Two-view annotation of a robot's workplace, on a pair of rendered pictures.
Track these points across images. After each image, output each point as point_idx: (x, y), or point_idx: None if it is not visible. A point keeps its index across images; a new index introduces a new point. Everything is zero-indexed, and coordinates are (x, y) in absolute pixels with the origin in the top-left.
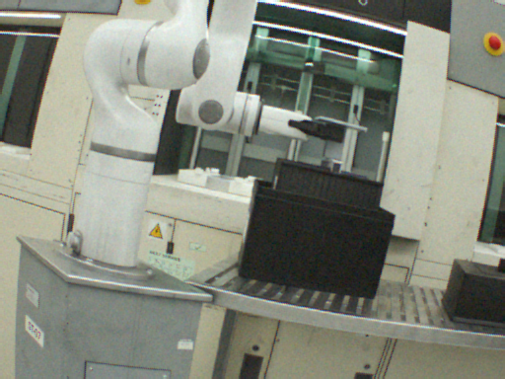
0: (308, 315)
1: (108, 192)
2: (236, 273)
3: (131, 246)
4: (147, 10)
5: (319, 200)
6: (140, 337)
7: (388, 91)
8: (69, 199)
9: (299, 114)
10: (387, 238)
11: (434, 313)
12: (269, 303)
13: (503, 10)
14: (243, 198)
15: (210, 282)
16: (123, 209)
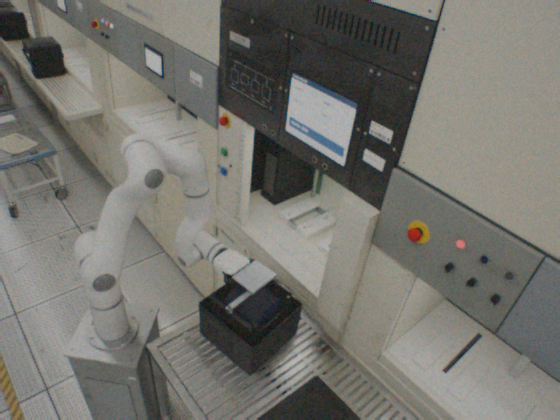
0: (175, 390)
1: (93, 317)
2: None
3: (111, 334)
4: (229, 133)
5: (219, 322)
6: (108, 373)
7: None
8: (215, 219)
9: (226, 270)
10: (250, 355)
11: (259, 415)
12: (165, 374)
13: (440, 203)
14: (289, 245)
15: (173, 338)
16: (100, 324)
